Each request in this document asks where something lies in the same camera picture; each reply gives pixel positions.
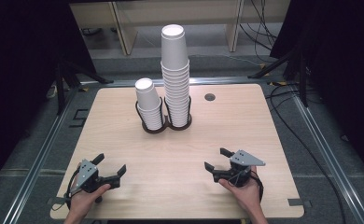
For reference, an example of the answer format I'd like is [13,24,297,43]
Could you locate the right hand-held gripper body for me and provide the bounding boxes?
[212,149,267,189]

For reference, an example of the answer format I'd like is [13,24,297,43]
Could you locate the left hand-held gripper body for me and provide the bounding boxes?
[72,159,122,194]

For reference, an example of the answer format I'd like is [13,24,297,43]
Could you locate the black wire cup holder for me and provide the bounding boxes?
[134,95,193,135]

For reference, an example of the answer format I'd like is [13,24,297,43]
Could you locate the tall stack of white cups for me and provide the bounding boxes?
[160,23,191,128]

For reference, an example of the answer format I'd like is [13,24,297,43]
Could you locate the person's right hand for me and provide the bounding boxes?
[217,166,263,216]

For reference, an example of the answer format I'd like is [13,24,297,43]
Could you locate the person's left hand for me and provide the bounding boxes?
[67,182,112,216]

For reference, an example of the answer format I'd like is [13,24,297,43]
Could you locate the grey tape strip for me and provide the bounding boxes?
[47,196,66,206]

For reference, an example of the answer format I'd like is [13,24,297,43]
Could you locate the short stack of white cups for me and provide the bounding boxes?
[134,77,164,132]

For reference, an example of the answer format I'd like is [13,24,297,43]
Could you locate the black metal stand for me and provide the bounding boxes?
[54,58,115,116]
[247,46,311,108]

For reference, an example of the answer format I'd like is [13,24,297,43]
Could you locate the light wooden desk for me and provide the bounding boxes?
[69,0,292,57]

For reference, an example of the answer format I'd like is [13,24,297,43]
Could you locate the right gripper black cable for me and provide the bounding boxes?
[249,170,265,203]

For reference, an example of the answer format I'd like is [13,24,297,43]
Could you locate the metal floor rail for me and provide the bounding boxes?
[2,86,79,224]
[289,86,364,224]

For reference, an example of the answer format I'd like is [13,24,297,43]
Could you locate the long black floor cable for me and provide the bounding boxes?
[265,82,348,224]

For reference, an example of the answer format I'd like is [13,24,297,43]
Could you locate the thin pale floor cable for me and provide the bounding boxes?
[189,53,266,68]

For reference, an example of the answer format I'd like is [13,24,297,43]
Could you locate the bundle of black floor cables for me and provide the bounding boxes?
[239,0,285,52]

